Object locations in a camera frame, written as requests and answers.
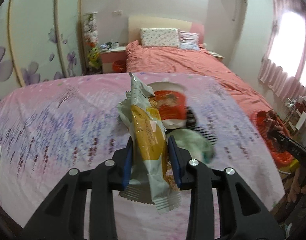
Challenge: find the yellow white snack wrapper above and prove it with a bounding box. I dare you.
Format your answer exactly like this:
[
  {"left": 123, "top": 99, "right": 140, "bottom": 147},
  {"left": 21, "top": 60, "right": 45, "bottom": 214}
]
[{"left": 118, "top": 73, "right": 181, "bottom": 214}]

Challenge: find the black mesh net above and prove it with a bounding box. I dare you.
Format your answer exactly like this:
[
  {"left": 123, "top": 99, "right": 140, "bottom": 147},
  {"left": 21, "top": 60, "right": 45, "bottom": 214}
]
[{"left": 184, "top": 107, "right": 218, "bottom": 145}]

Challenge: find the red cartoon paper bucket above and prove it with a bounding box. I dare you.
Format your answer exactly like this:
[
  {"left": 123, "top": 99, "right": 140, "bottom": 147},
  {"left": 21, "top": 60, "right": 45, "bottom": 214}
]
[{"left": 148, "top": 81, "right": 187, "bottom": 129}]

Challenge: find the brown knit cloth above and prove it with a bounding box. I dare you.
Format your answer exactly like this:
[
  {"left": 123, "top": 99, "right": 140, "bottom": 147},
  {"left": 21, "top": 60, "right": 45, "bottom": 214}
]
[{"left": 264, "top": 110, "right": 283, "bottom": 137}]

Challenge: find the orange plastic laundry basket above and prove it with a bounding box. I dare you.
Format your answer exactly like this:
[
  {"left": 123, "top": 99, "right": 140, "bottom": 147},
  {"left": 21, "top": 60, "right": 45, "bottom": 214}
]
[{"left": 251, "top": 110, "right": 294, "bottom": 168}]

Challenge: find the pink curtain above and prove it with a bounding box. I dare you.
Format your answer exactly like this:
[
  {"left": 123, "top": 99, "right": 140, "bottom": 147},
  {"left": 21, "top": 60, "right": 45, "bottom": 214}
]
[{"left": 258, "top": 0, "right": 306, "bottom": 100}]

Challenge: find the right bedside table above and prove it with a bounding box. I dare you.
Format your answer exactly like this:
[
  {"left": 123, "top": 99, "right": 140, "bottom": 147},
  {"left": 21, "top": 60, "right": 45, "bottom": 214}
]
[{"left": 208, "top": 51, "right": 224, "bottom": 62}]

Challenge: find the plush toy column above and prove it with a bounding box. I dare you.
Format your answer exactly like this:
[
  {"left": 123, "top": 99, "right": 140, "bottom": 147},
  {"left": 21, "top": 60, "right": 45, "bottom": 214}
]
[{"left": 83, "top": 12, "right": 103, "bottom": 74}]

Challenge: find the pink striped pillow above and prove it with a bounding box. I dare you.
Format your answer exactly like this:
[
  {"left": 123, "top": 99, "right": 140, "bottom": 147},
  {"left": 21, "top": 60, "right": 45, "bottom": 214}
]
[{"left": 179, "top": 30, "right": 200, "bottom": 51}]

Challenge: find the pink nightstand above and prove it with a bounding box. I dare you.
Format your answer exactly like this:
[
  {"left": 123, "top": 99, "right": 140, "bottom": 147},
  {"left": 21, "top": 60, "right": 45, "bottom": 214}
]
[{"left": 101, "top": 47, "right": 126, "bottom": 74}]

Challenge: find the coral orange duvet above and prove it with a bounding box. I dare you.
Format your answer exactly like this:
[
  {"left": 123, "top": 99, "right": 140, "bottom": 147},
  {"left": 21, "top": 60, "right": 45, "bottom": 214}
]
[{"left": 125, "top": 39, "right": 274, "bottom": 116}]

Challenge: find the floral sliding wardrobe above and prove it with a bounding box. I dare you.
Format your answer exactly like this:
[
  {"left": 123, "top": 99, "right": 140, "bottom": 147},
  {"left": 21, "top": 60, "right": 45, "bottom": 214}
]
[{"left": 0, "top": 0, "right": 83, "bottom": 101}]

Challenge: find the floral white pillow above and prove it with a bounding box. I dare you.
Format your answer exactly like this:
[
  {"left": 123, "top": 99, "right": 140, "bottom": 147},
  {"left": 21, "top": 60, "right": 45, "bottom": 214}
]
[{"left": 140, "top": 28, "right": 180, "bottom": 48}]

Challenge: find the cream pink headboard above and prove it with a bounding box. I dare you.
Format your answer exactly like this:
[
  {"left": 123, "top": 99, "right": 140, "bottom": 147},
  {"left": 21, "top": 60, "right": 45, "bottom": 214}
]
[{"left": 127, "top": 15, "right": 206, "bottom": 47}]

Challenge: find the white wire rack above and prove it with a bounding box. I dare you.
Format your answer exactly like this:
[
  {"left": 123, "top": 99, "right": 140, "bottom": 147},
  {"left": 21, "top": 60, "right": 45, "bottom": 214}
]
[{"left": 283, "top": 96, "right": 306, "bottom": 137}]

